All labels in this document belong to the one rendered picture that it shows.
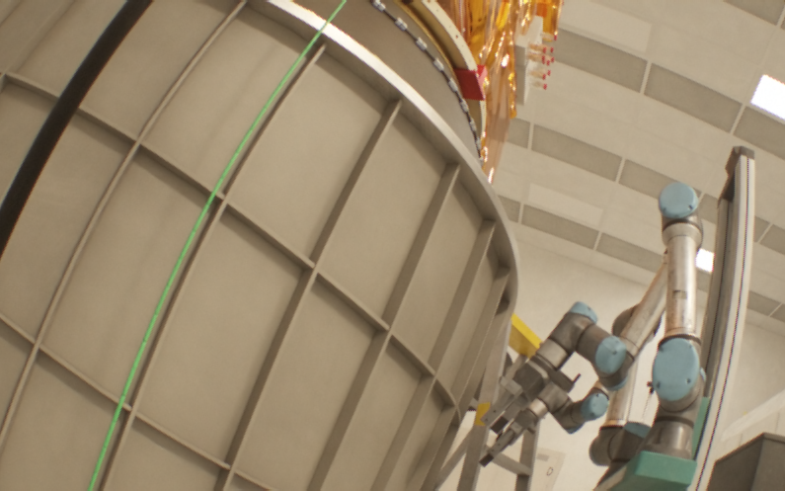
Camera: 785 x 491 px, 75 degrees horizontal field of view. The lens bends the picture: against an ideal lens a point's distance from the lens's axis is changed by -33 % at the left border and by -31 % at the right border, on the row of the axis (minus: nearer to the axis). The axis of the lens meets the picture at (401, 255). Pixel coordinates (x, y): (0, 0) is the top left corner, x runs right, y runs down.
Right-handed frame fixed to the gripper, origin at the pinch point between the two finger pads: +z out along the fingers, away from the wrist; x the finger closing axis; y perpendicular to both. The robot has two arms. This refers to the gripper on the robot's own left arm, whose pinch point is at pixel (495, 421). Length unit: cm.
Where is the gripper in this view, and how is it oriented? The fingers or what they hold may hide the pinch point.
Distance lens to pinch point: 147.7
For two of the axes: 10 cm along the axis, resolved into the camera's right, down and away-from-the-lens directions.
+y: -7.0, -5.5, 4.6
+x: -2.7, -3.9, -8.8
